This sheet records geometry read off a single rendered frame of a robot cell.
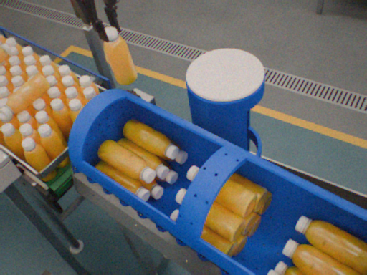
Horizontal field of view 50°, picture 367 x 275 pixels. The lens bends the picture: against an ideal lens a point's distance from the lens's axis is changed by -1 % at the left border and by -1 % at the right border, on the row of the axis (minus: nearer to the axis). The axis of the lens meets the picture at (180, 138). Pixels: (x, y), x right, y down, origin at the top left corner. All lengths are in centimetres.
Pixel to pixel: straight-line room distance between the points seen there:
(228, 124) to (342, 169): 119
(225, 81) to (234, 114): 12
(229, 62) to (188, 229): 73
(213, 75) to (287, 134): 125
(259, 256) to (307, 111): 175
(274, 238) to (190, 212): 30
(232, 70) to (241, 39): 189
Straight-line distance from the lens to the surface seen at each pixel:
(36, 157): 135
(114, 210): 132
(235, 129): 144
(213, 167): 91
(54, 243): 182
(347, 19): 357
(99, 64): 177
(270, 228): 113
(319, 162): 248
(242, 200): 94
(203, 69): 145
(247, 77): 140
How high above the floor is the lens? 198
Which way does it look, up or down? 50 degrees down
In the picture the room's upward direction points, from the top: 11 degrees counter-clockwise
